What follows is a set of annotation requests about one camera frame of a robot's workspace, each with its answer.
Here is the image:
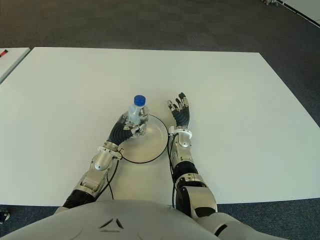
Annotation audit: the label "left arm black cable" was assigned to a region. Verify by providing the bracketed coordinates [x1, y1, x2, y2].
[106, 154, 121, 201]

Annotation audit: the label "white plate black rim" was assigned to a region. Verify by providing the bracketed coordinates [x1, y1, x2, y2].
[119, 113, 169, 165]

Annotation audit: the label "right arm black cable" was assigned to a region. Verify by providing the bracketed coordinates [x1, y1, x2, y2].
[168, 133, 179, 209]

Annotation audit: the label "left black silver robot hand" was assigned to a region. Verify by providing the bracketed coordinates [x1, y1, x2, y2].
[107, 106, 151, 151]

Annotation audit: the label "clear water bottle blue cap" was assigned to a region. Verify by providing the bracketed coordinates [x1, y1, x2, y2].
[127, 94, 151, 129]

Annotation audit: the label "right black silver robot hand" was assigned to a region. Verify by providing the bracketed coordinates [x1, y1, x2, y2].
[166, 91, 192, 131]

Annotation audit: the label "grey robot torso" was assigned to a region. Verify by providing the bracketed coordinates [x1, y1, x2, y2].
[0, 198, 263, 240]

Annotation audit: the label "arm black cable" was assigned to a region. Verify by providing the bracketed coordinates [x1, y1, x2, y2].
[168, 133, 179, 209]
[106, 154, 121, 201]

